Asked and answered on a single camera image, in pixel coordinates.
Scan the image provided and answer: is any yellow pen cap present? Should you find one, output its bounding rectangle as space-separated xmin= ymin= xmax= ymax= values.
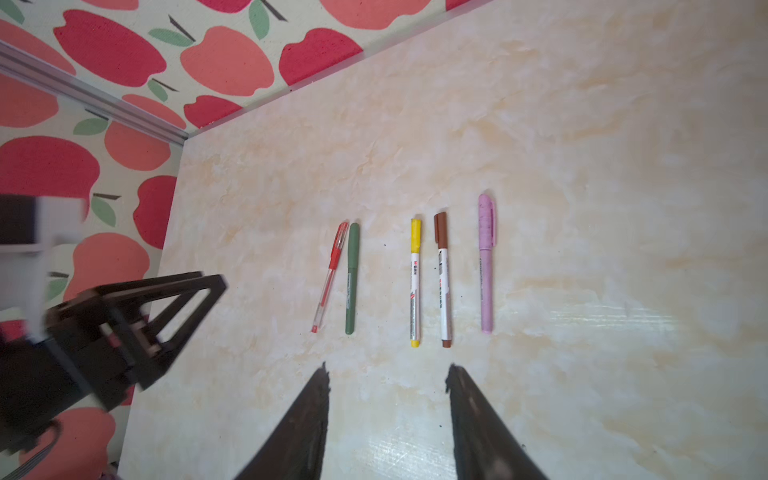
xmin=410 ymin=218 xmax=422 ymax=254

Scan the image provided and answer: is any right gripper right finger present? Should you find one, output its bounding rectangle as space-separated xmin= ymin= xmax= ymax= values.
xmin=446 ymin=364 xmax=547 ymax=480

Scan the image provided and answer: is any green marker pen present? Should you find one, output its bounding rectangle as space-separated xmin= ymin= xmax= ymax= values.
xmin=345 ymin=267 xmax=358 ymax=335

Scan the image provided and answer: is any green pen cap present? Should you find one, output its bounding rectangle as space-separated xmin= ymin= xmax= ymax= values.
xmin=347 ymin=222 xmax=360 ymax=270

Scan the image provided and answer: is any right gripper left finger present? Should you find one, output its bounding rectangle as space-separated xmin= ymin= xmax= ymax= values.
xmin=236 ymin=364 xmax=330 ymax=480

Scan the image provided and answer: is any left aluminium corner post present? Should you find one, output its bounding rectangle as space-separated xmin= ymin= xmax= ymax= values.
xmin=1 ymin=42 xmax=189 ymax=145

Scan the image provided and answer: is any clear red pen cap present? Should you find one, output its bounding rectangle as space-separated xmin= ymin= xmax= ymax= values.
xmin=329 ymin=221 xmax=349 ymax=271

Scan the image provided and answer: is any brown pen cap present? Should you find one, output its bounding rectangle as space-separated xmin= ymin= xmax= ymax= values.
xmin=433 ymin=211 xmax=449 ymax=250

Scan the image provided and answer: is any pink fountain pen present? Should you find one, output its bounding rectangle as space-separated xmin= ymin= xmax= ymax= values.
xmin=479 ymin=249 xmax=493 ymax=334

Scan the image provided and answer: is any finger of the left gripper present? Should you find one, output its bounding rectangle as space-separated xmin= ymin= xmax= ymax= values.
xmin=113 ymin=290 xmax=218 ymax=389
xmin=89 ymin=271 xmax=228 ymax=305

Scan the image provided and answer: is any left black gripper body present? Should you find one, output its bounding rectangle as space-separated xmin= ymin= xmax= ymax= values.
xmin=1 ymin=291 xmax=150 ymax=450

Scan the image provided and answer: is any red gel pen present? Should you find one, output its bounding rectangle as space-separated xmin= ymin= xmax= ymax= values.
xmin=311 ymin=267 xmax=337 ymax=333

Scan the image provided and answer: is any white pen brown end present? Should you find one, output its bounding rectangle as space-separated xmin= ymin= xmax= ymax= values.
xmin=438 ymin=248 xmax=453 ymax=348

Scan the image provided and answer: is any pink pen cap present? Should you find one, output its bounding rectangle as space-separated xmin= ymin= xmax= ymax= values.
xmin=478 ymin=194 xmax=496 ymax=251

